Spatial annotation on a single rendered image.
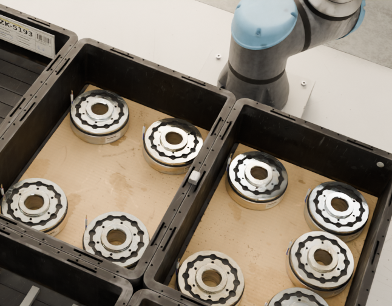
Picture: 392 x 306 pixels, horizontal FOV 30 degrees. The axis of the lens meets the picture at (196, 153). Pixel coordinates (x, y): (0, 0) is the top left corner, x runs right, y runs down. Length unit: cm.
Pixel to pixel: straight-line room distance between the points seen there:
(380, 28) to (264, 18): 162
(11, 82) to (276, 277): 60
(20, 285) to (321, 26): 73
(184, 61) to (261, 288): 64
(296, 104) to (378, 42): 139
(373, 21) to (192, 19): 137
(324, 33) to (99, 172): 51
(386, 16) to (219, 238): 196
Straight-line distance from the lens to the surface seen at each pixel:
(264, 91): 146
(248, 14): 137
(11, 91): 137
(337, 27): 144
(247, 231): 120
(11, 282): 114
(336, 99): 162
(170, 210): 109
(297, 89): 156
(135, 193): 122
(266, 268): 118
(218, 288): 110
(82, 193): 122
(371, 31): 293
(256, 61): 139
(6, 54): 144
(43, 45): 137
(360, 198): 126
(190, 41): 167
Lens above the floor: 183
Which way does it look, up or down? 51 degrees down
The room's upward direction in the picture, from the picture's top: 10 degrees clockwise
